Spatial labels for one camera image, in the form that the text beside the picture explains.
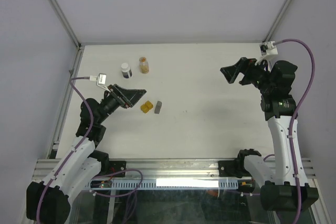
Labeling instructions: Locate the yellow pill box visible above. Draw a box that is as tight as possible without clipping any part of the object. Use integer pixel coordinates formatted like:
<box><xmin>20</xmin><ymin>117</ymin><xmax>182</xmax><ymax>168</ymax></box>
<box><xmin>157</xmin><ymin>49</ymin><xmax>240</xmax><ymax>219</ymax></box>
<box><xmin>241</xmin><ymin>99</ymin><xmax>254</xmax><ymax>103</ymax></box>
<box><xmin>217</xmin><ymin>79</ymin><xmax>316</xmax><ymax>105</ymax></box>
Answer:
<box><xmin>140</xmin><ymin>101</ymin><xmax>153</xmax><ymax>113</ymax></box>

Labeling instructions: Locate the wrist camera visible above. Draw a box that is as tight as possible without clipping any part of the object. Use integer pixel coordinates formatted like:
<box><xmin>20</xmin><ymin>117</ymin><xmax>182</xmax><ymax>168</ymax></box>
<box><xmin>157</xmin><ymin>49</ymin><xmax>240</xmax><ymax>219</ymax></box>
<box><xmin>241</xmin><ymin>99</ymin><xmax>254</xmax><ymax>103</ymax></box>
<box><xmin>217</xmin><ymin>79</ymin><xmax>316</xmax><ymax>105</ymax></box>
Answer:
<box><xmin>255</xmin><ymin>41</ymin><xmax>278</xmax><ymax>65</ymax></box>
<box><xmin>89</xmin><ymin>73</ymin><xmax>108</xmax><ymax>90</ymax></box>

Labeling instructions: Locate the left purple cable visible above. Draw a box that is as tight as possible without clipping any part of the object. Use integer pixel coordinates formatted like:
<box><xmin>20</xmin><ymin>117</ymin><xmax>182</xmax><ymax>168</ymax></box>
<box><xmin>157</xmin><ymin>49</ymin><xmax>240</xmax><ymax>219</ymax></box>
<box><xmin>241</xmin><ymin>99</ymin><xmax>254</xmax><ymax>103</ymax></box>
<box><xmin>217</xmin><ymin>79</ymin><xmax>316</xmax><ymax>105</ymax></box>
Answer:
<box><xmin>35</xmin><ymin>76</ymin><xmax>144</xmax><ymax>224</ymax></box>

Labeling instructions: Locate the white cap pill bottle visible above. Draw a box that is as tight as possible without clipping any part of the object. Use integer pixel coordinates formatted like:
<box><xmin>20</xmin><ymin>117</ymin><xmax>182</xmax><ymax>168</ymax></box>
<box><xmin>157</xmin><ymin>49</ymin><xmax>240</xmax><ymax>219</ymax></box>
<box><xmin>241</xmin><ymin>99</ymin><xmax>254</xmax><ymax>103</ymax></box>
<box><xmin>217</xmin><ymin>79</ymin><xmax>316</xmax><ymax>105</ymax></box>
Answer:
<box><xmin>121</xmin><ymin>62</ymin><xmax>132</xmax><ymax>79</ymax></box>

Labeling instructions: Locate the clear bottle with orange pills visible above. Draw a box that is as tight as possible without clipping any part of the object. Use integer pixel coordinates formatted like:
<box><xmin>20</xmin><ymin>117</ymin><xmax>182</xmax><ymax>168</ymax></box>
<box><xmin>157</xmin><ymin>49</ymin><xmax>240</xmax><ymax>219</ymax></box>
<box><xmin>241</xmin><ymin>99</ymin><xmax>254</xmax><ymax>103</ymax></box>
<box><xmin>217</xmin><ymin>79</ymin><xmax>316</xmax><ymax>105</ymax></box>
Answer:
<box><xmin>139</xmin><ymin>57</ymin><xmax>149</xmax><ymax>74</ymax></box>

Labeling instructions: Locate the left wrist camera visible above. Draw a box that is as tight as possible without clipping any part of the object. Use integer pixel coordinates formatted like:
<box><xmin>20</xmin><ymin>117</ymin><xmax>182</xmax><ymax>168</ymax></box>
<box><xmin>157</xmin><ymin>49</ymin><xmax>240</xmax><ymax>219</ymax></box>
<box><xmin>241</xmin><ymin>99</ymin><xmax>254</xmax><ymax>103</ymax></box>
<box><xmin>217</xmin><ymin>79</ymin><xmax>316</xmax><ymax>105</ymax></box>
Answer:
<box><xmin>89</xmin><ymin>73</ymin><xmax>108</xmax><ymax>90</ymax></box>

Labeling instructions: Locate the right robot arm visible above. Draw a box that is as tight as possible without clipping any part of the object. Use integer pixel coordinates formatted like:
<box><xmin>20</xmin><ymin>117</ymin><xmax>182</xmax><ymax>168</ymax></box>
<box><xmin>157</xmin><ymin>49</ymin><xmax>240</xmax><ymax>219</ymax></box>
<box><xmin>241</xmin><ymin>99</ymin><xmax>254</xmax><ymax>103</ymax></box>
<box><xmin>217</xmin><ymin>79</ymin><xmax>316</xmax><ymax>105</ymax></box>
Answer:
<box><xmin>218</xmin><ymin>57</ymin><xmax>319</xmax><ymax>211</ymax></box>

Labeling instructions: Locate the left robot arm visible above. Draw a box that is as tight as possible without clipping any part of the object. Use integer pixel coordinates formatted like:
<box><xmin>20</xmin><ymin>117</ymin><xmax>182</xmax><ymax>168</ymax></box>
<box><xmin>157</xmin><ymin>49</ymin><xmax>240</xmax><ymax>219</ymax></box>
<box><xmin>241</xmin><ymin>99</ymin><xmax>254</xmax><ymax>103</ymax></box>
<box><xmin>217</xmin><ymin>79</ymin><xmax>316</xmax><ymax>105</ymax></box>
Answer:
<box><xmin>26</xmin><ymin>84</ymin><xmax>146</xmax><ymax>223</ymax></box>

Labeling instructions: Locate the left aluminium frame post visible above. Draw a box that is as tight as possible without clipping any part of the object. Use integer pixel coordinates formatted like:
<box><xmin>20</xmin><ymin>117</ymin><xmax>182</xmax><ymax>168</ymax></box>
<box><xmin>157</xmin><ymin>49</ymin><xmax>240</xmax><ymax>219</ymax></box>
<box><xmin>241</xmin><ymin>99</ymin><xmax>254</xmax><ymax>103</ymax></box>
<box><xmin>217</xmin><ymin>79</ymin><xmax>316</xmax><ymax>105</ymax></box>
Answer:
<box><xmin>48</xmin><ymin>0</ymin><xmax>81</xmax><ymax>48</ymax></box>

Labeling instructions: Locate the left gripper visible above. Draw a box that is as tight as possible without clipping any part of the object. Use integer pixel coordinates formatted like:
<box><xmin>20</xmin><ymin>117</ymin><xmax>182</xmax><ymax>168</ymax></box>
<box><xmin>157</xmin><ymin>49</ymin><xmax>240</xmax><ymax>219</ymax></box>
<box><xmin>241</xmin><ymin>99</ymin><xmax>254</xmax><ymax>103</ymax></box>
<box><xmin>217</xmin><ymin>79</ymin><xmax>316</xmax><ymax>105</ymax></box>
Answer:
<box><xmin>96</xmin><ymin>84</ymin><xmax>146</xmax><ymax>124</ymax></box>

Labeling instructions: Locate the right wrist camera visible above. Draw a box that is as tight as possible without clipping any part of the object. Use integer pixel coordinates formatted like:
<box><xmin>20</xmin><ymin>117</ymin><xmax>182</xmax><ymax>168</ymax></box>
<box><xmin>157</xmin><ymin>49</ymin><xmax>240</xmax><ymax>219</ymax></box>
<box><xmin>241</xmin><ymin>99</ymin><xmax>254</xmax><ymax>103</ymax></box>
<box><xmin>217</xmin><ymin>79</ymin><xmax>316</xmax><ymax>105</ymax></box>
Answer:
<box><xmin>255</xmin><ymin>41</ymin><xmax>278</xmax><ymax>65</ymax></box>

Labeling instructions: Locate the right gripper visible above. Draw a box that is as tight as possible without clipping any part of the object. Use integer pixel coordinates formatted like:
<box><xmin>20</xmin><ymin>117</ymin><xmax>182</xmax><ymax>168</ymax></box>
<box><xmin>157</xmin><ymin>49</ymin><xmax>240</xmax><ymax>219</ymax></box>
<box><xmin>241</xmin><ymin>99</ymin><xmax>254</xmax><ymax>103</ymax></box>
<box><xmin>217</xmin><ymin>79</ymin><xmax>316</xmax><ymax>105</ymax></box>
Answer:
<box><xmin>220</xmin><ymin>56</ymin><xmax>274</xmax><ymax>93</ymax></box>

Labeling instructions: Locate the aluminium frame post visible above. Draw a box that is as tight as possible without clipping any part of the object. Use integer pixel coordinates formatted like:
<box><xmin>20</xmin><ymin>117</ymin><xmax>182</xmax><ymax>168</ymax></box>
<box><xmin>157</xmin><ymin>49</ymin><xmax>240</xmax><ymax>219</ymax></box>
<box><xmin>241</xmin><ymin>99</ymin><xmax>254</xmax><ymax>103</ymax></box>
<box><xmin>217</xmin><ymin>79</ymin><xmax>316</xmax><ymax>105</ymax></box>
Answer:
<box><xmin>262</xmin><ymin>0</ymin><xmax>293</xmax><ymax>42</ymax></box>
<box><xmin>48</xmin><ymin>0</ymin><xmax>81</xmax><ymax>48</ymax></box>

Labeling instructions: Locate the white slotted cable duct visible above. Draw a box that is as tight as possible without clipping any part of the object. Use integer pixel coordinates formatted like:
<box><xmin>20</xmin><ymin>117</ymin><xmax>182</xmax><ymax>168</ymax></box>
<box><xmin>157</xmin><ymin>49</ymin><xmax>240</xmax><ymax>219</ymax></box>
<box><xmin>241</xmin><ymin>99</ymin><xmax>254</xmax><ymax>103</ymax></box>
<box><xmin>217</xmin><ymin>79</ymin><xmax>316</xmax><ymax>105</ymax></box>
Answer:
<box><xmin>84</xmin><ymin>178</ymin><xmax>238</xmax><ymax>190</ymax></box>

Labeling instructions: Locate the grey pill box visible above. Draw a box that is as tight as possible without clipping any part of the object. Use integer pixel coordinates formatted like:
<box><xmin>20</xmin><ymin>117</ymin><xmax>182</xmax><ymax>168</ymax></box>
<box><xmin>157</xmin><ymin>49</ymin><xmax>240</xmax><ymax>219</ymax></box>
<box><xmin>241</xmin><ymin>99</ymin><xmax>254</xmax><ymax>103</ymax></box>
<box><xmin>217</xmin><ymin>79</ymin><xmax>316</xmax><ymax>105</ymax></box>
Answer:
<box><xmin>154</xmin><ymin>101</ymin><xmax>162</xmax><ymax>114</ymax></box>

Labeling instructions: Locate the right aluminium frame post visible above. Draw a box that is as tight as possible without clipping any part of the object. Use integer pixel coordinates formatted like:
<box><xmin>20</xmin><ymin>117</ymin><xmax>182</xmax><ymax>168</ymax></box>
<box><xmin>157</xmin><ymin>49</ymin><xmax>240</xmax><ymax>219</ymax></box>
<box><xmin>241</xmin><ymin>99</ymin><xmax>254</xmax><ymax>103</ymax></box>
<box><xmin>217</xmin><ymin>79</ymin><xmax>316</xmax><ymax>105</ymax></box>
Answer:
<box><xmin>262</xmin><ymin>0</ymin><xmax>293</xmax><ymax>42</ymax></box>

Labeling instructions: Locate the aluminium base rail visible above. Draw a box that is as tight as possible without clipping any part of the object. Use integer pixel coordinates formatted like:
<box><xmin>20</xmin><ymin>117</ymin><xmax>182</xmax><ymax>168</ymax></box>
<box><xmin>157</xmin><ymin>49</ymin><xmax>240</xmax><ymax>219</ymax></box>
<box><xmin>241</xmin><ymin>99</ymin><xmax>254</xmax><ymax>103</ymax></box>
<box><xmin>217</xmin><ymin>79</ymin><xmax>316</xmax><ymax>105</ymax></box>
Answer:
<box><xmin>32</xmin><ymin>158</ymin><xmax>317</xmax><ymax>182</ymax></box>

